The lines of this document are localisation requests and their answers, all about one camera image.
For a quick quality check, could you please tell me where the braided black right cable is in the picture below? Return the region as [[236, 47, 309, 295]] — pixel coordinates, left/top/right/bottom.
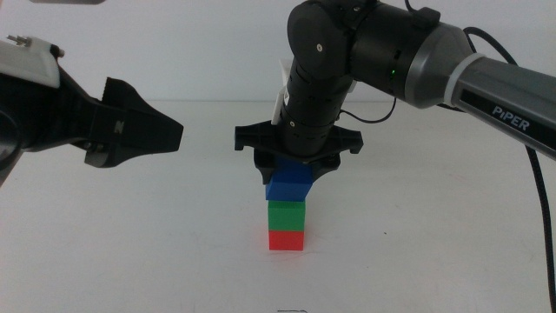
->
[[462, 26, 556, 313]]

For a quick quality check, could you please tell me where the green cube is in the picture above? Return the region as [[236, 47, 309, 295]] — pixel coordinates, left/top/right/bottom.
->
[[267, 199, 307, 232]]

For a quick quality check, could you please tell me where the red cube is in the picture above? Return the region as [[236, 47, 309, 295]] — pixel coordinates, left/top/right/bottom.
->
[[268, 230, 305, 252]]

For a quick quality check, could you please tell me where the blue cube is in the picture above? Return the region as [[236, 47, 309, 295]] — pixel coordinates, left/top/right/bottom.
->
[[265, 156, 314, 203]]

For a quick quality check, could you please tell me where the thin black right gripper cable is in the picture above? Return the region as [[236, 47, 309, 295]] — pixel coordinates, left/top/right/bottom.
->
[[338, 96, 398, 125]]

